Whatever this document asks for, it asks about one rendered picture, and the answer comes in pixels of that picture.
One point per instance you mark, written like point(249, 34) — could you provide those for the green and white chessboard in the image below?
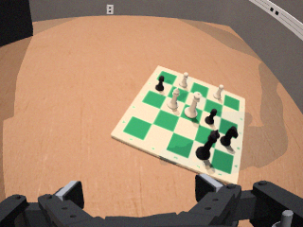
point(150, 125)

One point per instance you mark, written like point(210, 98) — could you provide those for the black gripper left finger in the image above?
point(61, 210)

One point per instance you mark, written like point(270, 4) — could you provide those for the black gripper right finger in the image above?
point(285, 208)

